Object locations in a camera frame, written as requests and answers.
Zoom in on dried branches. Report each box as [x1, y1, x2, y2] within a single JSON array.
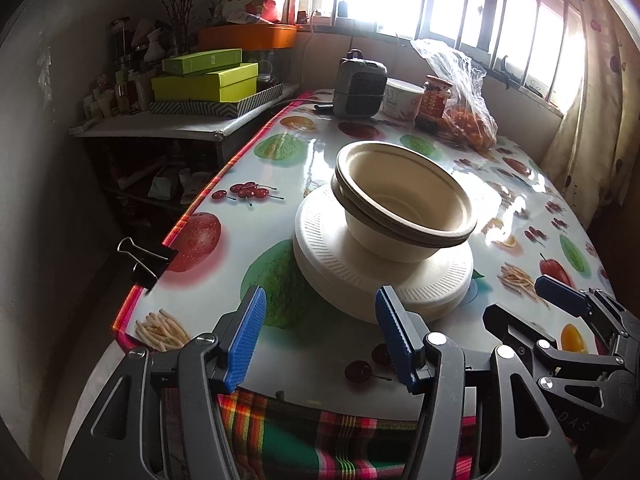
[[140, 0, 201, 41]]

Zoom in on flat green box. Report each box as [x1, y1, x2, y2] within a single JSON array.
[[162, 48, 243, 75]]

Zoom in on small grey desk heater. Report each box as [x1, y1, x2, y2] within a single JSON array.
[[332, 50, 390, 118]]

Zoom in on fruit print curtain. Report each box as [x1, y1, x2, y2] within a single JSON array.
[[542, 0, 640, 221]]

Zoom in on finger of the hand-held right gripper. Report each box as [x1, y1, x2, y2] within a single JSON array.
[[535, 275, 633, 356], [482, 304, 617, 377]]

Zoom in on orange box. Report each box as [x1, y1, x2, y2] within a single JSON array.
[[197, 24, 298, 51]]

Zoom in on clear plastic bag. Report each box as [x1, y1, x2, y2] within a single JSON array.
[[411, 37, 498, 151]]

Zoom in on white plastic tub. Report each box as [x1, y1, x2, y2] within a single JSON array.
[[382, 79, 426, 123]]

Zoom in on large green box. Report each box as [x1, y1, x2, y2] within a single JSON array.
[[151, 62, 259, 102]]

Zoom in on white side shelf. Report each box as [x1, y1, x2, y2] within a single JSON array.
[[67, 82, 301, 221]]

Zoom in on cluster of small bottles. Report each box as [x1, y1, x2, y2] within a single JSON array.
[[82, 17, 166, 121]]

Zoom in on fruit print glossy tablecloth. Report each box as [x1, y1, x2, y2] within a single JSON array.
[[122, 90, 621, 421]]

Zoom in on striped tray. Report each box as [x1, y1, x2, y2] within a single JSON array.
[[150, 82, 284, 118]]

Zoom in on window with metal bars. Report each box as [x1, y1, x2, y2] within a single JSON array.
[[295, 0, 601, 116]]

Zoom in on pile of oranges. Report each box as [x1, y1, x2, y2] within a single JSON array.
[[442, 102, 497, 151]]

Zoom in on black binder clip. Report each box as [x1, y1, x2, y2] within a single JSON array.
[[117, 236, 179, 293]]

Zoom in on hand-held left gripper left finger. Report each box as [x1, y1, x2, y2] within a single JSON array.
[[57, 285, 267, 480]]

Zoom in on red label glass jar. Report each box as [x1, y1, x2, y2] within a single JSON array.
[[415, 75, 453, 133]]

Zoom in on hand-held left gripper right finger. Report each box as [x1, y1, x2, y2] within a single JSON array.
[[375, 286, 583, 480]]

